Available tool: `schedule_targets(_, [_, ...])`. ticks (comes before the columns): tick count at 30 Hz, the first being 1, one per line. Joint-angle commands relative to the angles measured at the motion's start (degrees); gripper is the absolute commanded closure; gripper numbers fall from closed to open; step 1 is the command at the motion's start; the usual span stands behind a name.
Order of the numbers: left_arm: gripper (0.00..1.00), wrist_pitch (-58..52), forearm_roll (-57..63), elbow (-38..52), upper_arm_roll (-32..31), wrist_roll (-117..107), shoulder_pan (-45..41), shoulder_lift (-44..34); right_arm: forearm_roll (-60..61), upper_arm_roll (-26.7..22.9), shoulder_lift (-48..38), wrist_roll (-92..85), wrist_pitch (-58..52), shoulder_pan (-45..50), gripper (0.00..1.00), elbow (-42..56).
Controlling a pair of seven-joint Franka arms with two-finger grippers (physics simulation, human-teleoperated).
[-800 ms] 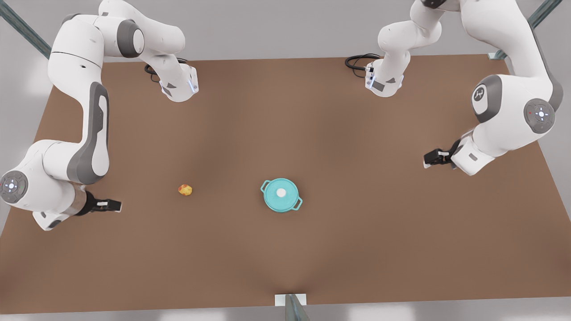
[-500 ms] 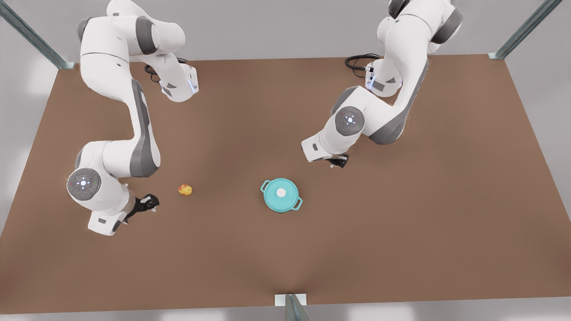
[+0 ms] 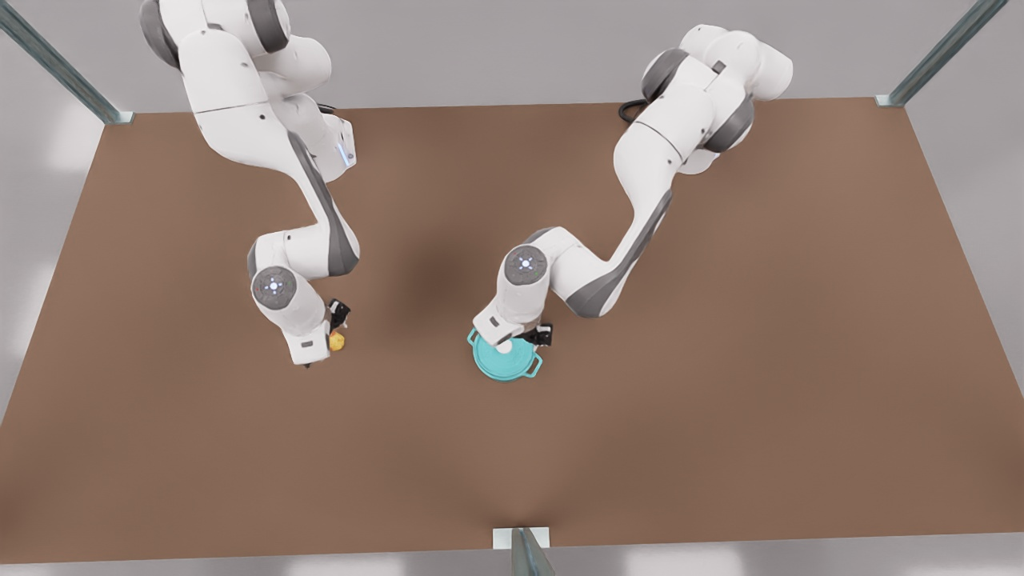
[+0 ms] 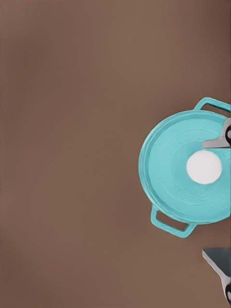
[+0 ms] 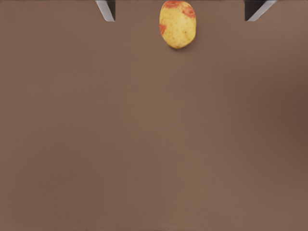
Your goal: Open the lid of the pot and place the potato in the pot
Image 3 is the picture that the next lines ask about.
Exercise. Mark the yellow potato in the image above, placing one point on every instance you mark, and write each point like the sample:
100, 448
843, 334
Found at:
338, 342

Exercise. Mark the teal pot lid white knob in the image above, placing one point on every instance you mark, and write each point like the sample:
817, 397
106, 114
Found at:
508, 360

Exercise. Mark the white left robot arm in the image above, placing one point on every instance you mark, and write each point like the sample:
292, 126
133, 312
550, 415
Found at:
680, 128

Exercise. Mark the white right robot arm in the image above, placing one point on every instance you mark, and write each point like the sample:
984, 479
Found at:
240, 104

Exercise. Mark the teal pot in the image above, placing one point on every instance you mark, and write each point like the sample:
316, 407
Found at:
534, 367

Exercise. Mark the silver frame post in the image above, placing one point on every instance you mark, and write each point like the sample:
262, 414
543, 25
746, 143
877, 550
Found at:
60, 68
528, 556
940, 54

